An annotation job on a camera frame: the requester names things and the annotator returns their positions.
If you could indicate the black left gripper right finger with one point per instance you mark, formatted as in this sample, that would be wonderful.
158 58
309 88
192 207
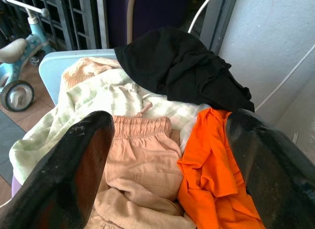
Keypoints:
275 170

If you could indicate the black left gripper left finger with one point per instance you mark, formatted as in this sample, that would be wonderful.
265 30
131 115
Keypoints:
59 179

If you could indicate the lilac laundry basket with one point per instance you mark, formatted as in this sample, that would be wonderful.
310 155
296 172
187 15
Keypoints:
15 187

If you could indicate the grey floor mat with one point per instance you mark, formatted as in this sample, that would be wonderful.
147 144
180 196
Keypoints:
8 145

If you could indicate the orange garment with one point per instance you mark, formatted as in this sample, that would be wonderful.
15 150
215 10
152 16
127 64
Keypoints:
209 170

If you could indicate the pale green checked cloth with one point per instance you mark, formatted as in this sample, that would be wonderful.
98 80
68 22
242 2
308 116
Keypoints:
73 106

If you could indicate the light blue plastic table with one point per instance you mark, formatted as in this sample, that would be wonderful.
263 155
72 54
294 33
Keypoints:
54 69

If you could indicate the light blue kids tricycle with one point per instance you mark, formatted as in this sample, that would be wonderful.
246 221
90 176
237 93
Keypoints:
18 59

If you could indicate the black garment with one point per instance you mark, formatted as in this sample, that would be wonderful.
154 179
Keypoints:
182 66

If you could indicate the grey metal gate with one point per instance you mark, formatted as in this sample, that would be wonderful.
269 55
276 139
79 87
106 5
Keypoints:
66 17

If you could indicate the purple chair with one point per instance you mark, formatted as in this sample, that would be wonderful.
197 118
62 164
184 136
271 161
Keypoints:
147 14

